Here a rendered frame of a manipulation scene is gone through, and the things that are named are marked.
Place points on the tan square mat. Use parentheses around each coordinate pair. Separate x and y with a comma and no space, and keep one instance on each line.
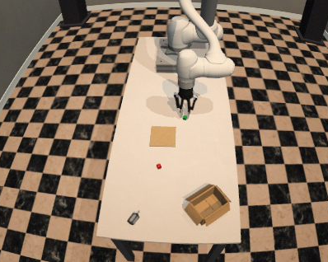
(163,136)

